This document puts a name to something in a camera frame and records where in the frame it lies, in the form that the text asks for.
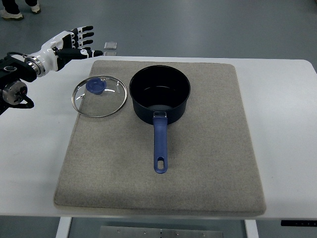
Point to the black table control panel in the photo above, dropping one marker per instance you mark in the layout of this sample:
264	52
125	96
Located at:
299	223

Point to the metal floor socket plate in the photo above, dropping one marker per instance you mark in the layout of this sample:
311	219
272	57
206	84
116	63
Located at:
110	45

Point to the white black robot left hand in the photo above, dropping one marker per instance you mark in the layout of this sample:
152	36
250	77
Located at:
61	49

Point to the person's left white shoe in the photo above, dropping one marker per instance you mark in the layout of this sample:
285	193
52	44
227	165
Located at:
9	16

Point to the glass pot lid blue knob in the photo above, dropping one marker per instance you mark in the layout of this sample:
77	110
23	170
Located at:
99	96

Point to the person's white shoe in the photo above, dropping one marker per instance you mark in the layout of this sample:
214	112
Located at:
35	9
9	16

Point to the dark blue saucepan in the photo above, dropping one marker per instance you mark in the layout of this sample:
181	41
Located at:
159	95

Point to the beige felt mat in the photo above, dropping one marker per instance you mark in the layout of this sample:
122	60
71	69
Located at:
202	164

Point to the person's right white shoe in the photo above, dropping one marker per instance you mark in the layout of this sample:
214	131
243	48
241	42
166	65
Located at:
35	9

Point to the white table leg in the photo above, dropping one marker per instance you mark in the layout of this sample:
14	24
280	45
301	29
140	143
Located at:
251	229
63	227

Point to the white table leg right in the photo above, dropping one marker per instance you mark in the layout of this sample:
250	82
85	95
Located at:
251	229

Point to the white table leg left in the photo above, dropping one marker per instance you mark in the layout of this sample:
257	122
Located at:
63	227

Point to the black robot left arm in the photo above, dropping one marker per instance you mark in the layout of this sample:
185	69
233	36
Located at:
15	71

